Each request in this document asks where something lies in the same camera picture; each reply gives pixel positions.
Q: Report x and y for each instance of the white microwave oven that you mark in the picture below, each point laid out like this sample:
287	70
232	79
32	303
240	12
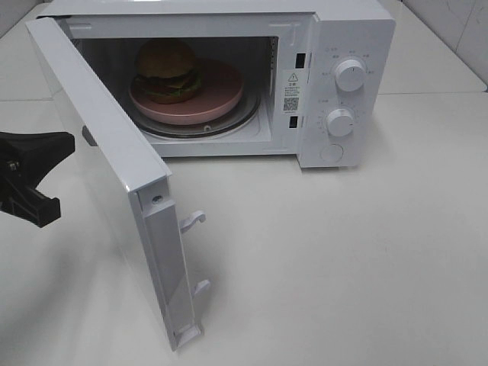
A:
260	39

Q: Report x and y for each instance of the burger with sesame-free bun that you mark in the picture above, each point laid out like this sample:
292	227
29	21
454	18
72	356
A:
167	71

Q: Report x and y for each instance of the lower white timer knob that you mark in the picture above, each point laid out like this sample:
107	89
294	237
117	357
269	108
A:
340	122

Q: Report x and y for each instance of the pink round plate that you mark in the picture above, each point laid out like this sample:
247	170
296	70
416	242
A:
221	90

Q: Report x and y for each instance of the white warning label sticker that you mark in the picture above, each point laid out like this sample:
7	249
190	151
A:
292	91

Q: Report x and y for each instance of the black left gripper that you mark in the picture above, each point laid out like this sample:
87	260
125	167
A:
25	160

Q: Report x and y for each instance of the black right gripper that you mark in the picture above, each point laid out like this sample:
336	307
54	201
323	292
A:
88	136

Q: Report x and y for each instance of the glass microwave turntable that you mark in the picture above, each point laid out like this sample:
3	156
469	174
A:
238	117

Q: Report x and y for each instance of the white microwave door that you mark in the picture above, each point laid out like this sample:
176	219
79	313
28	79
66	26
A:
127	180

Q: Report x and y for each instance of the upper white power knob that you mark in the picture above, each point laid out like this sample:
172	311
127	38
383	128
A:
349	74

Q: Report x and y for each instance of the round white door button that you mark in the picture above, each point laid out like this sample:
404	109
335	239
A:
332	153

